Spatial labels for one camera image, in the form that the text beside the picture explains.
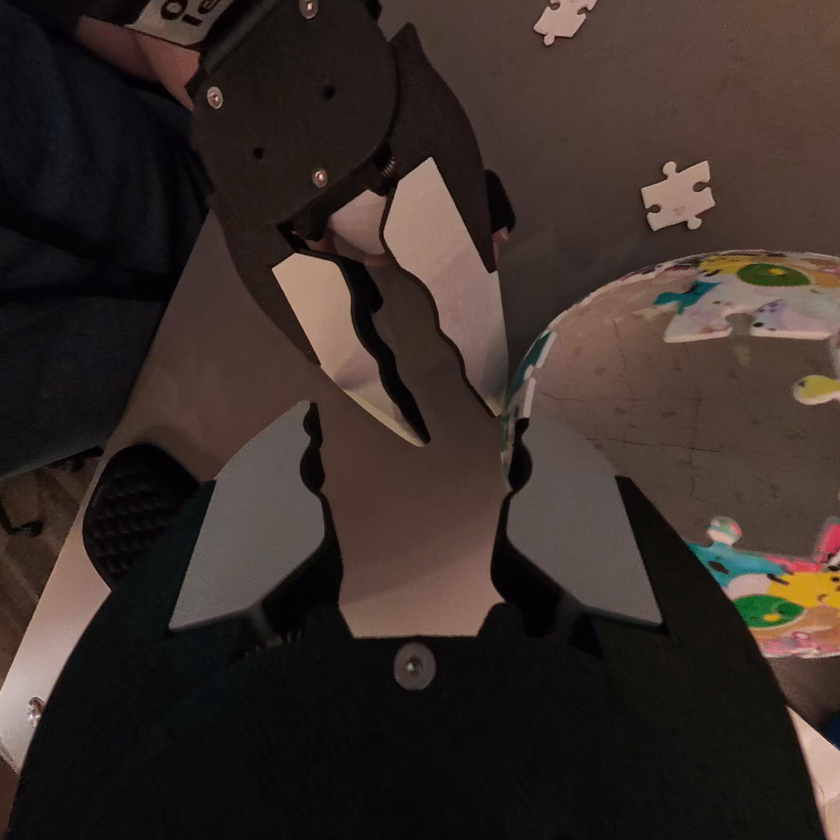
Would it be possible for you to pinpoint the person's dark blue shirt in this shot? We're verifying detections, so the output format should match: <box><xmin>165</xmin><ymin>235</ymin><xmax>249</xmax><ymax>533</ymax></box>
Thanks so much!
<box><xmin>0</xmin><ymin>0</ymin><xmax>214</xmax><ymax>483</ymax></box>

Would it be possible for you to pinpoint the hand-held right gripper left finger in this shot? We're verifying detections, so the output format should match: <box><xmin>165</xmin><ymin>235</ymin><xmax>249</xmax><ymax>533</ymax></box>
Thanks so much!
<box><xmin>168</xmin><ymin>400</ymin><xmax>355</xmax><ymax>636</ymax></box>

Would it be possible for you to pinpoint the black wrist rest pad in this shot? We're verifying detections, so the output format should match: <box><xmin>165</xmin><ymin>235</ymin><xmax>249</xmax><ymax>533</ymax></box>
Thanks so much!
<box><xmin>84</xmin><ymin>444</ymin><xmax>201</xmax><ymax>589</ymax></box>

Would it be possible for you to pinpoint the person's left hand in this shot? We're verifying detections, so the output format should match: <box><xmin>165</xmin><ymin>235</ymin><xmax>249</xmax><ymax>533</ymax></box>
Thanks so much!
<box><xmin>77</xmin><ymin>18</ymin><xmax>212</xmax><ymax>111</ymax></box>

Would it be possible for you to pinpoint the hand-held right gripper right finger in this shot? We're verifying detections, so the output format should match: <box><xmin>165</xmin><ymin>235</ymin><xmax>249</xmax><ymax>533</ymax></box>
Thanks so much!
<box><xmin>489</xmin><ymin>407</ymin><xmax>665</xmax><ymax>637</ymax></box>

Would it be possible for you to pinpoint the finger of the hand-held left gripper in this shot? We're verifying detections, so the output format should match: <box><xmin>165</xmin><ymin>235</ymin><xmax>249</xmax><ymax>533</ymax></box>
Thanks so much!
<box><xmin>271</xmin><ymin>249</ymin><xmax>434</xmax><ymax>448</ymax></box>
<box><xmin>377</xmin><ymin>156</ymin><xmax>511</xmax><ymax>419</ymax></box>

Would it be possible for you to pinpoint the white-backed puzzle piece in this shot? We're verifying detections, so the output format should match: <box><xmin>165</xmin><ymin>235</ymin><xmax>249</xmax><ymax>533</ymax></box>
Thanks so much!
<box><xmin>533</xmin><ymin>0</ymin><xmax>599</xmax><ymax>47</ymax></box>
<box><xmin>640</xmin><ymin>160</ymin><xmax>717</xmax><ymax>231</ymax></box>

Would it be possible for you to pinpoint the colourful puzzle ball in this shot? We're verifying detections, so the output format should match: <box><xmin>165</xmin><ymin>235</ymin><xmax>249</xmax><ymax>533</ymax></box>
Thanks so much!
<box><xmin>500</xmin><ymin>248</ymin><xmax>840</xmax><ymax>660</ymax></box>

